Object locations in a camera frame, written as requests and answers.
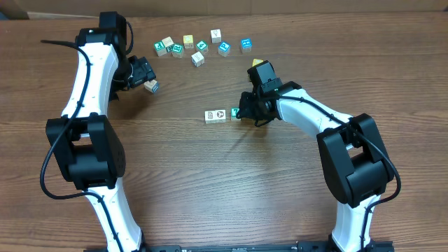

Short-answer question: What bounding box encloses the green number seven block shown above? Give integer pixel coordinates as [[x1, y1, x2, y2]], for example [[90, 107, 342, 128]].
[[230, 108, 240, 120]]

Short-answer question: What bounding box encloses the white block dark round picture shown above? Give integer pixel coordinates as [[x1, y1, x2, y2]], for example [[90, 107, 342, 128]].
[[215, 110, 226, 123]]

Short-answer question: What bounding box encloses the white block owl picture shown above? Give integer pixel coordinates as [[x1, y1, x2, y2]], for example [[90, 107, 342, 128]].
[[204, 111, 216, 124]]

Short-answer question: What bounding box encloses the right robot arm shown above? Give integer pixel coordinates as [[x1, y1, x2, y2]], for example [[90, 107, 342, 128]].
[[235, 61, 402, 251]]

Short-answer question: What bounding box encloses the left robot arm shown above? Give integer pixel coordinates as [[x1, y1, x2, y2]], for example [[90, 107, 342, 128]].
[[40, 11, 158, 251]]

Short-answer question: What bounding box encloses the green wheelchair symbol block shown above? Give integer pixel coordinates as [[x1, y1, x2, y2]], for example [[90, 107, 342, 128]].
[[153, 41, 167, 57]]

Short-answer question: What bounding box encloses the plain white lettered block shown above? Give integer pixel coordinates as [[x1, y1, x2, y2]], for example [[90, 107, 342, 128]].
[[162, 36, 174, 52]]

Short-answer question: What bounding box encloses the green letter block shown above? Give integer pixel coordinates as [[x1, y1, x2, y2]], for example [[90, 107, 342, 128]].
[[171, 43, 184, 58]]

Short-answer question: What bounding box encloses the yellow block right side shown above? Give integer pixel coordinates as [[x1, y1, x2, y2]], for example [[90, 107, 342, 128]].
[[252, 59, 264, 67]]

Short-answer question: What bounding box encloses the yellow block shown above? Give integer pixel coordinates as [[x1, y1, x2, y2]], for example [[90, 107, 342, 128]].
[[183, 34, 195, 49], [252, 59, 264, 67]]

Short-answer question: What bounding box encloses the white block blue side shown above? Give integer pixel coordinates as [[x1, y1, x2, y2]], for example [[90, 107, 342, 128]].
[[191, 51, 205, 67]]

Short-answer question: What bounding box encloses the yellow top block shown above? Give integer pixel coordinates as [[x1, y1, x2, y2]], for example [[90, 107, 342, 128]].
[[183, 34, 195, 49]]

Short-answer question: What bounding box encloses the blue picture block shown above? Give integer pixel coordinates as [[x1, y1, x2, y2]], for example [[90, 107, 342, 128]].
[[240, 38, 252, 53]]

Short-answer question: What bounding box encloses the green number four block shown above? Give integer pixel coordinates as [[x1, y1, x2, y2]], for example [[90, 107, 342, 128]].
[[195, 40, 209, 55]]

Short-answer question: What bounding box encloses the blue letter P block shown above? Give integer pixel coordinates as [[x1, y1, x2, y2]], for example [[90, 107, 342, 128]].
[[218, 41, 231, 57]]

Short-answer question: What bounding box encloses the white block top row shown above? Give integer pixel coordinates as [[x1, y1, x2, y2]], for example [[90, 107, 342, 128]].
[[211, 29, 222, 43]]

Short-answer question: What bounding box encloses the cardboard backboard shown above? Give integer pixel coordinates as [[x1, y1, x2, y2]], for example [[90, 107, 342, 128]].
[[1, 0, 447, 19]]

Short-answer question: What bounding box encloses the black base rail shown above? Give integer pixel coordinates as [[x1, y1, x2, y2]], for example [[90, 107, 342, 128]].
[[83, 239, 396, 252]]

